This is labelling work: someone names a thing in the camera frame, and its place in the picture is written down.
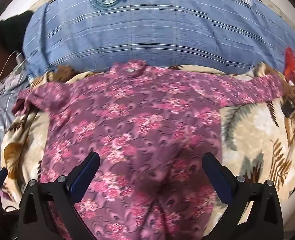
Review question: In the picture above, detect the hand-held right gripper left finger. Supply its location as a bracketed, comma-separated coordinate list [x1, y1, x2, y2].
[17, 151, 100, 240]

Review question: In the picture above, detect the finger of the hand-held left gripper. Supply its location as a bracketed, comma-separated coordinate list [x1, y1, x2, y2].
[0, 167, 8, 188]

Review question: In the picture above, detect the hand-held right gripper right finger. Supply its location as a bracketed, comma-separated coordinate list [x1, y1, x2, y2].
[202, 152, 284, 240]

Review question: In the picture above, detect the purple floral garment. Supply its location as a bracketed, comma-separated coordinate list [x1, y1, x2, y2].
[13, 59, 284, 240]

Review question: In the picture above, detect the beige leaf-print blanket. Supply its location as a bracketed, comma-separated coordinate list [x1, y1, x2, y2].
[0, 62, 295, 240]

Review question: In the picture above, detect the brown cloth with gold trim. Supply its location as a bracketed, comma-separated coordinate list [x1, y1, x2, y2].
[51, 65, 76, 82]

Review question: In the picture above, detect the white charger and power strip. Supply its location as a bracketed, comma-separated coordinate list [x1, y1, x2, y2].
[0, 50, 18, 81]

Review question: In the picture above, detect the white charger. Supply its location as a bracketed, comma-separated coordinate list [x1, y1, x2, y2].
[15, 51, 26, 64]

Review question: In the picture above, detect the black cloth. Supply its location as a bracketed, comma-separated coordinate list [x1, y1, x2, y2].
[0, 11, 34, 53]

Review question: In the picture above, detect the blue plaid pillow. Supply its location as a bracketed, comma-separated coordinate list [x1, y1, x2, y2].
[23, 0, 295, 77]

